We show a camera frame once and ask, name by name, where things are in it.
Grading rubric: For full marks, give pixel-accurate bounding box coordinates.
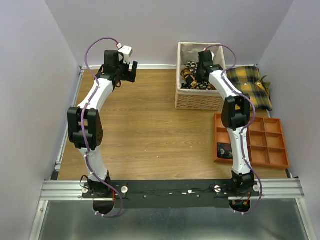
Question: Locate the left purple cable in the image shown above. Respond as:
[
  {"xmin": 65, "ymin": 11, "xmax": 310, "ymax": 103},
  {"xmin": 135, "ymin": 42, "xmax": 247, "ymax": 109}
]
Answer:
[{"xmin": 79, "ymin": 37, "xmax": 125, "ymax": 219}]

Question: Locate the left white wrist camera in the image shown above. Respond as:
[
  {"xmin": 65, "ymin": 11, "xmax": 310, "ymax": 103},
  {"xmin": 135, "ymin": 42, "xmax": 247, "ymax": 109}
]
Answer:
[{"xmin": 116, "ymin": 43, "xmax": 133, "ymax": 65}]

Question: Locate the aluminium frame rail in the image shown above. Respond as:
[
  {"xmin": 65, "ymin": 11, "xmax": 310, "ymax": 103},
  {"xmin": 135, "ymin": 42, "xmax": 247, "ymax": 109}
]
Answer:
[{"xmin": 40, "ymin": 178, "xmax": 305, "ymax": 201}]

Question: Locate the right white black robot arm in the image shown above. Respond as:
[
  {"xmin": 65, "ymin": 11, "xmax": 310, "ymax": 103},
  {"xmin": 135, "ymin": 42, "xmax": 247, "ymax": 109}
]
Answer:
[{"xmin": 196, "ymin": 49, "xmax": 262, "ymax": 196}]

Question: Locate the purple cable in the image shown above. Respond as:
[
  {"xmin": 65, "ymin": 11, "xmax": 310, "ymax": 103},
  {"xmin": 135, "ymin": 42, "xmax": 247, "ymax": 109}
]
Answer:
[
  {"xmin": 79, "ymin": 37, "xmax": 125, "ymax": 219},
  {"xmin": 204, "ymin": 44, "xmax": 263, "ymax": 216}
]

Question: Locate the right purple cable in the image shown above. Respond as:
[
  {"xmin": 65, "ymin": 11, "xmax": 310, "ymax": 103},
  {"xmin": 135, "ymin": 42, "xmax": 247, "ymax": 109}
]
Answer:
[{"xmin": 204, "ymin": 44, "xmax": 263, "ymax": 216}]

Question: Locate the wicker basket with liner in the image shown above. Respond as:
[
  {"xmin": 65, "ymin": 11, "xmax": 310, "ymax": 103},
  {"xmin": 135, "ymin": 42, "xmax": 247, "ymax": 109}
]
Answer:
[{"xmin": 175, "ymin": 42, "xmax": 226, "ymax": 112}]

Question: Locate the rolled dark floral tie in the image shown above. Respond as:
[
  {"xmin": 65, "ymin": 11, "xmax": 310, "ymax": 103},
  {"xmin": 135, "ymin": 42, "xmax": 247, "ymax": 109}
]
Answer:
[{"xmin": 217, "ymin": 142, "xmax": 233, "ymax": 160}]

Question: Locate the yellow plaid shirt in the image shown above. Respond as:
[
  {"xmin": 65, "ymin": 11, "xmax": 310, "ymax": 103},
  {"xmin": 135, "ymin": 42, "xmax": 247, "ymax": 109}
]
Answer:
[{"xmin": 226, "ymin": 66, "xmax": 273, "ymax": 111}]

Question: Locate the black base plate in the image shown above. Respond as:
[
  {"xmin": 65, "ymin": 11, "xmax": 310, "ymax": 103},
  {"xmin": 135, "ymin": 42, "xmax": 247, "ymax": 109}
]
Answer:
[{"xmin": 80, "ymin": 179, "xmax": 260, "ymax": 209}]

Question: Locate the orange patterned tie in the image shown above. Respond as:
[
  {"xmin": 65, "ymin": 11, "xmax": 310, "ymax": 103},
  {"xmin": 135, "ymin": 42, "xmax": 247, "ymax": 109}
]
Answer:
[{"xmin": 180, "ymin": 67, "xmax": 216, "ymax": 91}]

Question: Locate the orange compartment tray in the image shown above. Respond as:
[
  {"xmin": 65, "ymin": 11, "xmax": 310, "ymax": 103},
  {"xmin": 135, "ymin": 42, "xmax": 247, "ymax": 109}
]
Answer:
[{"xmin": 213, "ymin": 113, "xmax": 290, "ymax": 170}]

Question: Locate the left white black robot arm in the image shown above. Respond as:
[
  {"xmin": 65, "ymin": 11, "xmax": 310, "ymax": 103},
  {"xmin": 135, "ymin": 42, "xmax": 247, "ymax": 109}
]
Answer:
[{"xmin": 67, "ymin": 45, "xmax": 138, "ymax": 198}]

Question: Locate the black floral tie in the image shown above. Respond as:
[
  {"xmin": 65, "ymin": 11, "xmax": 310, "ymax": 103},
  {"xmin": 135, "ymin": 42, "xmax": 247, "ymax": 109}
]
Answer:
[{"xmin": 180, "ymin": 60, "xmax": 215, "ymax": 91}]

